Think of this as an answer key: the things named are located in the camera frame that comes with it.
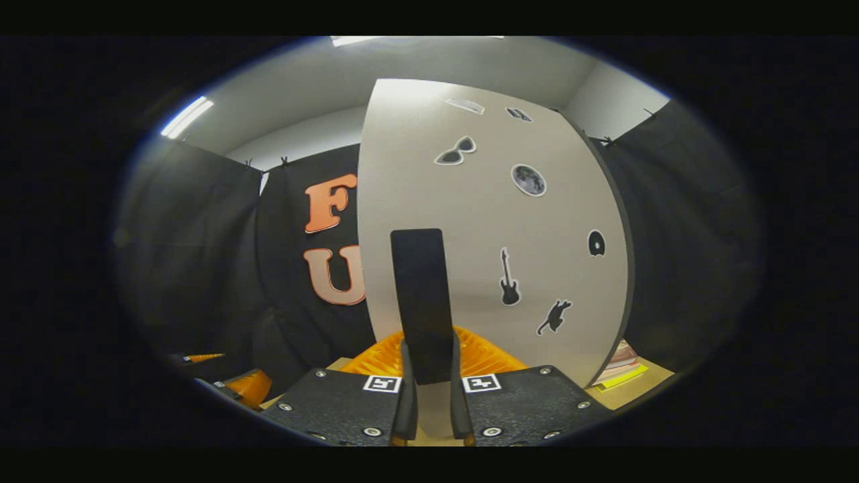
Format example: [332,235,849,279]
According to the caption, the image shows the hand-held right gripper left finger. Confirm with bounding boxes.
[258,325,420,447]

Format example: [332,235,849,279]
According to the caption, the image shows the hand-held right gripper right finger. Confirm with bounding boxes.
[450,325,615,447]

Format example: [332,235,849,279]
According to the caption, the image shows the black cabinet door handle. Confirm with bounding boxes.
[391,228,456,385]

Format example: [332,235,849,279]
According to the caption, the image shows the light grey cabinet door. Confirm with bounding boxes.
[357,79,635,390]

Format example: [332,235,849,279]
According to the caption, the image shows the black backdrop cloth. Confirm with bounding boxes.
[114,97,762,403]

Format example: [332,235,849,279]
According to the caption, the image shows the yellow cover book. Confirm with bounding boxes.
[593,364,650,392]

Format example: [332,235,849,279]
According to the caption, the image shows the ceiling light panel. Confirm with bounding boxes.
[330,36,504,48]
[160,96,215,140]

